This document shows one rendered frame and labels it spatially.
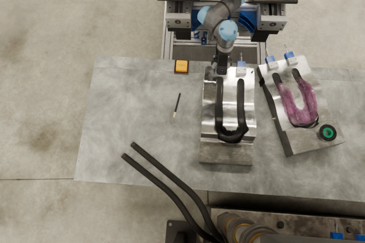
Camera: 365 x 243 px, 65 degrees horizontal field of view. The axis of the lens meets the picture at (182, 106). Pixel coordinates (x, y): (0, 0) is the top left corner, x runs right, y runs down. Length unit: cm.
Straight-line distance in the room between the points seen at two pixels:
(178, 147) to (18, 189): 151
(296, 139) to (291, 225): 41
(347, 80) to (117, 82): 127
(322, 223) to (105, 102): 125
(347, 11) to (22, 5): 302
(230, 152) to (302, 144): 34
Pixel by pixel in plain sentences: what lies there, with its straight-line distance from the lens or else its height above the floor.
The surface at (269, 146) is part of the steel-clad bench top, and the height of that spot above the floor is 80.
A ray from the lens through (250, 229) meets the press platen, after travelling 76.
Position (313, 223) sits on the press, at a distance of 161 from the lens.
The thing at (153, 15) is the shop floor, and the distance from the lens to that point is 281.
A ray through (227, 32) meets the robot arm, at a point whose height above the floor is 126.
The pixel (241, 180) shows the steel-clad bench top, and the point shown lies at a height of 80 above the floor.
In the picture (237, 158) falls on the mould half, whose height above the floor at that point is 86.
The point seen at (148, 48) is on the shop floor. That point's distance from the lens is 263.
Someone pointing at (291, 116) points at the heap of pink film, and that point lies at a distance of 153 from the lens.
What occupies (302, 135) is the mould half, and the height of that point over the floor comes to 91.
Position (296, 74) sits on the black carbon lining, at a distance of 166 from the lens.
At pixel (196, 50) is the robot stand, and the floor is 21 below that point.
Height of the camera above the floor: 228
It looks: 72 degrees down
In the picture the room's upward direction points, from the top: 5 degrees counter-clockwise
